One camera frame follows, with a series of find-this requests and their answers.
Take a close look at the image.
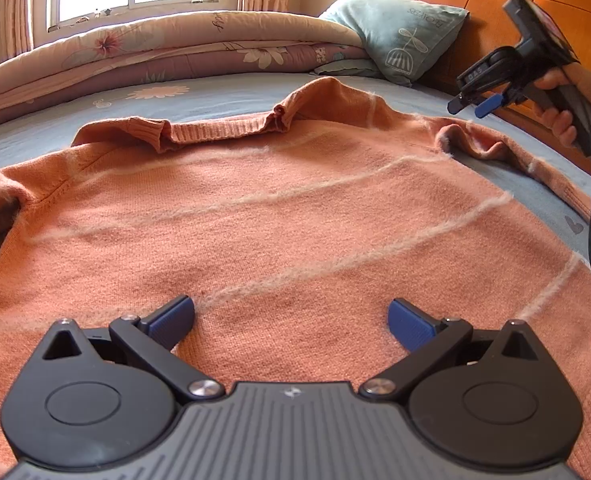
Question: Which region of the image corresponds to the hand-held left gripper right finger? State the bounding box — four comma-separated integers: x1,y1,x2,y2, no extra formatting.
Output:
359,298,541,403

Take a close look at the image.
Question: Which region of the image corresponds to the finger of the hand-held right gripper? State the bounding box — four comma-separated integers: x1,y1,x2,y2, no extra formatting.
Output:
448,94,476,115
475,94,505,118

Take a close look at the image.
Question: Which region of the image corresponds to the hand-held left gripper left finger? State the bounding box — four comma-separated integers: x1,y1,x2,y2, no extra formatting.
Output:
42,295,225,403

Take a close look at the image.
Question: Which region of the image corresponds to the orange striped sweater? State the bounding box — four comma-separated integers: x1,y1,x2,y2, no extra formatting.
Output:
0,76,591,480

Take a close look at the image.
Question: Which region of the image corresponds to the blue printed pillow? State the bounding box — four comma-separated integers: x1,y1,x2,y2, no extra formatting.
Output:
320,0,471,87

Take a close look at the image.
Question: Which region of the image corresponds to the flat grey-green pillow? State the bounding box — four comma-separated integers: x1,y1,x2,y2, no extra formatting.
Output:
313,57,383,80

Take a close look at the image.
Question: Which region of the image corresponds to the folded floral quilt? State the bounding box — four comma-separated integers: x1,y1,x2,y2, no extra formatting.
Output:
0,10,371,133

